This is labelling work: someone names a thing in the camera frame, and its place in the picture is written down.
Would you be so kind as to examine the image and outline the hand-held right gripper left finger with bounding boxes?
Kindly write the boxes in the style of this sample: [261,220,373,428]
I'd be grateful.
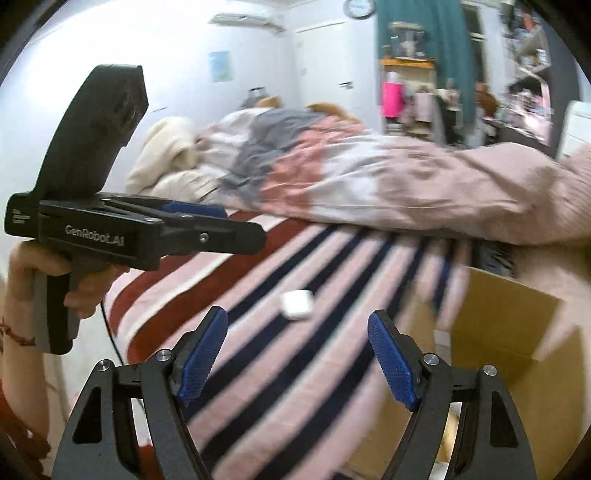
[51,306,229,480]

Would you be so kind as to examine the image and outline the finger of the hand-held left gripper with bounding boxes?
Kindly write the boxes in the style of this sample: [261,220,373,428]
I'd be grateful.
[159,215,267,256]
[102,196,228,223]

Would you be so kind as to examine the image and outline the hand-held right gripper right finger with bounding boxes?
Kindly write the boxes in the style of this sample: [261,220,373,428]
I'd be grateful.
[367,309,539,480]

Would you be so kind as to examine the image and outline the white earbuds case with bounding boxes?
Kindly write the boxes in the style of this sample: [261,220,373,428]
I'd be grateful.
[281,290,314,320]

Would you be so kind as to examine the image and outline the brown cardboard box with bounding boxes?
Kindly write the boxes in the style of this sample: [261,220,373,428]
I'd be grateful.
[342,265,591,480]

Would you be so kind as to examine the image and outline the person's left hand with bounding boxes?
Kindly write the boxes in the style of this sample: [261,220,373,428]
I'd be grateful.
[7,240,131,324]

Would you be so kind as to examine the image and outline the cream fleece blanket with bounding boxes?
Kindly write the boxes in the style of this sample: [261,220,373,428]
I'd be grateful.
[126,116,222,206]

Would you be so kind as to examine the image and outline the striped pink blanket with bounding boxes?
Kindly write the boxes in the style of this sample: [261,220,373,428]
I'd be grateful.
[104,210,476,480]

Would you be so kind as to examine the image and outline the pink and grey duvet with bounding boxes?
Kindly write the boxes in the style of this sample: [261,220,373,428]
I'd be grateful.
[194,108,591,245]

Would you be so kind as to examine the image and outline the pink pillow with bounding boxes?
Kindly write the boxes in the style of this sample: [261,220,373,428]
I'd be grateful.
[512,237,591,303]

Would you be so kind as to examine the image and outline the white door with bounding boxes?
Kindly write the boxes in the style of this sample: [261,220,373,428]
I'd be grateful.
[293,23,384,134]

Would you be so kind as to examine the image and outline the white air conditioner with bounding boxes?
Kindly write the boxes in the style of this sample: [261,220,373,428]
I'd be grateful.
[208,13,284,33]

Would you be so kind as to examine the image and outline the pink gift bag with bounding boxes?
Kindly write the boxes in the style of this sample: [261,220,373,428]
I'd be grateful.
[381,82,403,118]

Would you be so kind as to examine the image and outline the dark chair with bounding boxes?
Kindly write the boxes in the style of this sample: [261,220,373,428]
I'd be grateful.
[436,95,462,146]

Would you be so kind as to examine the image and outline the yellow shelf unit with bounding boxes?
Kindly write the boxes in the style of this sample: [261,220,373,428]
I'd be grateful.
[379,58,437,134]

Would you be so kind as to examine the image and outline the glass display case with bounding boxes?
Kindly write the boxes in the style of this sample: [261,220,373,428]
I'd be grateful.
[388,22,426,60]

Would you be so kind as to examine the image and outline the reddish brown plush toy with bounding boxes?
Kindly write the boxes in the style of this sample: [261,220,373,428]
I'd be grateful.
[475,83,497,116]

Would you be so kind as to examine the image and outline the teal curtain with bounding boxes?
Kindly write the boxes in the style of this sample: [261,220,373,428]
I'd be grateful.
[375,0,485,134]

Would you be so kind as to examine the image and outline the white headboard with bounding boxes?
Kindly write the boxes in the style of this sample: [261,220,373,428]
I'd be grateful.
[556,100,591,160]

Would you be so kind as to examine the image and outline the dark bookshelf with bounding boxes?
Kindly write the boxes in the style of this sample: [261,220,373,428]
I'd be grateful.
[501,0,580,146]

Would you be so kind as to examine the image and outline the black cable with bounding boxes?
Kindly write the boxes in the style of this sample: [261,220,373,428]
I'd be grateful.
[99,302,126,366]

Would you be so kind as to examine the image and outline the blue wall poster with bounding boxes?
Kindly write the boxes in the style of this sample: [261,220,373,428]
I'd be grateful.
[208,51,232,83]

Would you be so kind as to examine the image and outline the round wall clock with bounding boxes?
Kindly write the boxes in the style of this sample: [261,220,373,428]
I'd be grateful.
[344,0,376,20]

